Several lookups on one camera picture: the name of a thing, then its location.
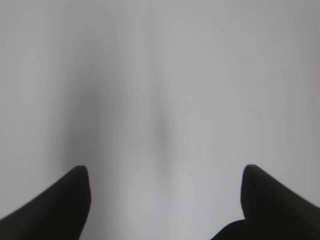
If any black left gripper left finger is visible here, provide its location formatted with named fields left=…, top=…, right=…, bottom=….
left=0, top=165, right=91, bottom=240

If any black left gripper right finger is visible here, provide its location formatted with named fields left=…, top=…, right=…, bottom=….
left=213, top=164, right=320, bottom=240

